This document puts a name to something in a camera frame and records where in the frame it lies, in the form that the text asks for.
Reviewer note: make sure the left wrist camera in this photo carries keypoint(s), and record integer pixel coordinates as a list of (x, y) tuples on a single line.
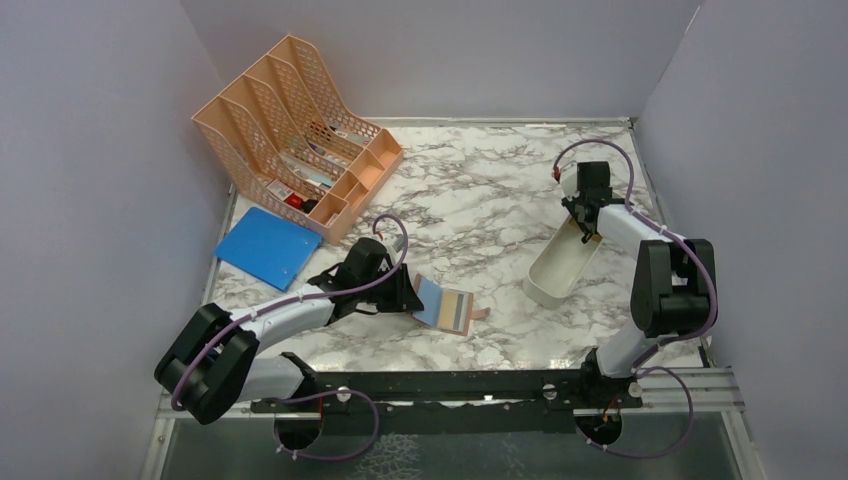
[(395, 247)]

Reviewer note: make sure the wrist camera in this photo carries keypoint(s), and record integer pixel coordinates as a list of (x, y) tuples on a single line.
[(395, 247), (566, 177)]

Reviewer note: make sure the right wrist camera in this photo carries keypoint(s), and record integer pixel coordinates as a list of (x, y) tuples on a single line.
[(566, 177)]

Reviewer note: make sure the blue folder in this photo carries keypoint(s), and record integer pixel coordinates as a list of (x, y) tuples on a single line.
[(267, 247)]

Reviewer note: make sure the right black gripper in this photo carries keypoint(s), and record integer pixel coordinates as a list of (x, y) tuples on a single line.
[(571, 204)]

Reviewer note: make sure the credit card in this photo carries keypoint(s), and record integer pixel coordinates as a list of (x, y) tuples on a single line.
[(454, 311)]

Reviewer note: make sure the brown leather card holder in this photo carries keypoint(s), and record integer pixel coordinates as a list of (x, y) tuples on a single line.
[(429, 293)]

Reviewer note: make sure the white plastic tray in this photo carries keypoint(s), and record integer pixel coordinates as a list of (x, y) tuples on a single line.
[(555, 272)]

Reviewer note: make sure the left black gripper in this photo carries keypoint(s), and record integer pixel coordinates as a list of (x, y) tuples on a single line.
[(410, 299)]

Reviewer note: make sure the peach plastic file organizer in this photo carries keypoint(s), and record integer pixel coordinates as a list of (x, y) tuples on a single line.
[(281, 128)]

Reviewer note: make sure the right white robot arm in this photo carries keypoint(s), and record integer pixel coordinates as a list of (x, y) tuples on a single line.
[(674, 287)]

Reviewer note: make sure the red item in organizer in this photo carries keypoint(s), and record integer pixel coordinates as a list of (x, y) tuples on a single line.
[(300, 203)]

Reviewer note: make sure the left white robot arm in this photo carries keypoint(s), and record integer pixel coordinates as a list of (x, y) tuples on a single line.
[(214, 362)]

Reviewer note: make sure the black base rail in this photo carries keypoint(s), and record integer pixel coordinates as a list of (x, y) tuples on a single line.
[(450, 402)]

